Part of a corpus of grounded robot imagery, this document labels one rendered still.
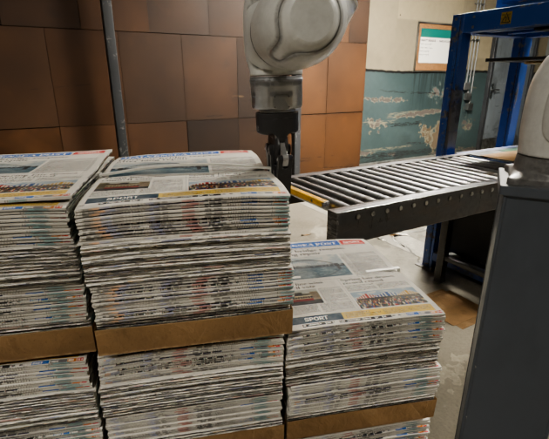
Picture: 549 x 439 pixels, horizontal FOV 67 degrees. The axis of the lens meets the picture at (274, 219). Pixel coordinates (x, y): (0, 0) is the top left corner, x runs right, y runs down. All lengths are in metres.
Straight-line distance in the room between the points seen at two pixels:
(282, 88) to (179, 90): 3.67
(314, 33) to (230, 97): 4.04
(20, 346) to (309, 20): 0.57
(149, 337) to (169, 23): 3.89
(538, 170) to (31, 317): 0.96
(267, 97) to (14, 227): 0.41
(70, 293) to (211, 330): 0.20
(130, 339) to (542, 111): 0.87
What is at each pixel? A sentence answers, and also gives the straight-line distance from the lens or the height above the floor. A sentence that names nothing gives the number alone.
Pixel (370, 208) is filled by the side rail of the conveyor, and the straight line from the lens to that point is 1.44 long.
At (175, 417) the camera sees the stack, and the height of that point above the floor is 0.69.
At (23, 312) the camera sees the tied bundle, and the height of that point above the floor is 0.91.
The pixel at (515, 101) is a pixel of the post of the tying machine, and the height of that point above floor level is 1.07.
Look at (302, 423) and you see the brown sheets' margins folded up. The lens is 0.81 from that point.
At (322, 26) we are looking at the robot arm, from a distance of 0.52.
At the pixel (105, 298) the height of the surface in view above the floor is 0.93.
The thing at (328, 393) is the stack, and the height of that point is 0.70.
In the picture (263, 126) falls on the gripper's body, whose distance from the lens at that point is 0.73.
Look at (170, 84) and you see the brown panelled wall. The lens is 4.33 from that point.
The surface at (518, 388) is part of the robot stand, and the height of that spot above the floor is 0.51.
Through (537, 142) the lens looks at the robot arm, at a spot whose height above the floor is 1.09.
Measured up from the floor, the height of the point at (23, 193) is 1.07.
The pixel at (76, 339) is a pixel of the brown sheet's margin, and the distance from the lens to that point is 0.68.
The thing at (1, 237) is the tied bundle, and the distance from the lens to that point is 0.63.
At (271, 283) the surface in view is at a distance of 0.62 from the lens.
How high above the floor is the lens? 1.21
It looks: 19 degrees down
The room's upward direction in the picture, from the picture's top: straight up
